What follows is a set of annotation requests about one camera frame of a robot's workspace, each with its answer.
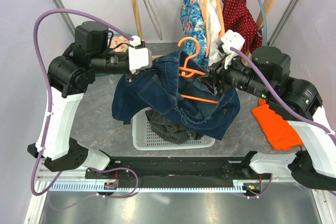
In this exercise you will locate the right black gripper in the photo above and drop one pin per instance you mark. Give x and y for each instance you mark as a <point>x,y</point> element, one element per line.
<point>217,72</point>

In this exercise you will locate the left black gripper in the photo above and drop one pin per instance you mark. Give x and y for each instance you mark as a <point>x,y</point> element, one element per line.
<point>129,76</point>

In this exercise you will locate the blue denim skirt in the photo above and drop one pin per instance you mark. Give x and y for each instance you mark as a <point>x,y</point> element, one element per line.
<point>183,101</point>

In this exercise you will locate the blue floral garment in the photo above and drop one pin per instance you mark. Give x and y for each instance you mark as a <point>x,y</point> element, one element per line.
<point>194,25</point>

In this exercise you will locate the grey dotted skirt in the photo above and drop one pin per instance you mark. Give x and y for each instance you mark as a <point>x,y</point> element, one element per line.
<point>169,131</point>

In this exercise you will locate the beige clothes hanger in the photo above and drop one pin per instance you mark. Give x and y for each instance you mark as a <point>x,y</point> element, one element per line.
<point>153,18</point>

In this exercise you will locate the peach hanger of floral garment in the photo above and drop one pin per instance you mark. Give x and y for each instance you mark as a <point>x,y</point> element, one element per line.
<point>203,5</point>

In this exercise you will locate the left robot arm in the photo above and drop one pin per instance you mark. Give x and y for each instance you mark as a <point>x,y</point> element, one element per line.
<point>69,76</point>

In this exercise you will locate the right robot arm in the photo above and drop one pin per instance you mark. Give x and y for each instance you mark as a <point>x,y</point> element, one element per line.
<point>297,101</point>

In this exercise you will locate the orange hanger of white garment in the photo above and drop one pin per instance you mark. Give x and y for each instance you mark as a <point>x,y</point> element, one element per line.
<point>219,11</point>

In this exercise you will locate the teal tub with clothes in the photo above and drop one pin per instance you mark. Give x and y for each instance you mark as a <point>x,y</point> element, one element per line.
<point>118,46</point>

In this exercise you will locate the white plastic basket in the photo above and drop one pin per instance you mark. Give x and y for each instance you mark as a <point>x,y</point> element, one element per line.
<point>144,139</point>

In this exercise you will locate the red dotted garment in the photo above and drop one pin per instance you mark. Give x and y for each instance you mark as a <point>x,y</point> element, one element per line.
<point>238,18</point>

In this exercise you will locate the white garment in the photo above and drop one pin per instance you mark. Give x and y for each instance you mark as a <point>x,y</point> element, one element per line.
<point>214,28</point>

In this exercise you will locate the orange folded cloth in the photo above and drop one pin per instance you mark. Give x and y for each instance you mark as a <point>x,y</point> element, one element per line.
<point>277,131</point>

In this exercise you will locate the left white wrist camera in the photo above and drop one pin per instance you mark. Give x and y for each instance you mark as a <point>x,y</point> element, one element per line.
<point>140,57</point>

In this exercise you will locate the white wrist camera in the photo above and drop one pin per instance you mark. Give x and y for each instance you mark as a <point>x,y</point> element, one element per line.
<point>228,40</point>
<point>140,57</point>

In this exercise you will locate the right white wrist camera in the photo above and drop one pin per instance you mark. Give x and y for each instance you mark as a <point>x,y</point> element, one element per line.
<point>228,40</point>

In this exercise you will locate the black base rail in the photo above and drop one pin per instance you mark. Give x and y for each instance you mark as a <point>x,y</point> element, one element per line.
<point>179,171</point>

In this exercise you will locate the light blue cable duct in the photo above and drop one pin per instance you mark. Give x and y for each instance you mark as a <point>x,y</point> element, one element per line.
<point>105,186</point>

